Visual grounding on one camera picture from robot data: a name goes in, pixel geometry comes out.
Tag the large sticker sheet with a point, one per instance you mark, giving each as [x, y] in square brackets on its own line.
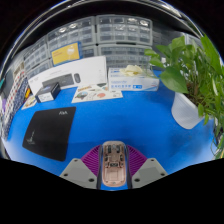
[96, 93]

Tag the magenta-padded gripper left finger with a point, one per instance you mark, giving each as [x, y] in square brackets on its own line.
[88, 163]

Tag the yellow blue box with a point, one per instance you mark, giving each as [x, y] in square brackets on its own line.
[65, 53]

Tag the green plant in white pot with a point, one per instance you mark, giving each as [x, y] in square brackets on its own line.
[186, 113]

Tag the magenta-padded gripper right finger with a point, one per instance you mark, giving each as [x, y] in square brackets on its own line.
[136, 163]

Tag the small sticker sheet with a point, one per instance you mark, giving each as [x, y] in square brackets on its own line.
[29, 102]

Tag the grey shelf unit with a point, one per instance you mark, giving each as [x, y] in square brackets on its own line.
[110, 8]

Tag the white blue glove box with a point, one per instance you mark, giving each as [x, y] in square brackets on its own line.
[133, 83]

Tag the black mouse pad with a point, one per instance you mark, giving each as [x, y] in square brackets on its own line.
[50, 133]

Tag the transparent pink computer mouse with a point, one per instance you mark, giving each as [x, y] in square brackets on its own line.
[113, 166]

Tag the beige slatted crate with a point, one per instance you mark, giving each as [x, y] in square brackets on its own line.
[19, 73]

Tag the white keyboard box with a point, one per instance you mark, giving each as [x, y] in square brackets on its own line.
[93, 68]

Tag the patterned checkered cloth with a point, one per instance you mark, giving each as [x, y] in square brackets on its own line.
[13, 100]

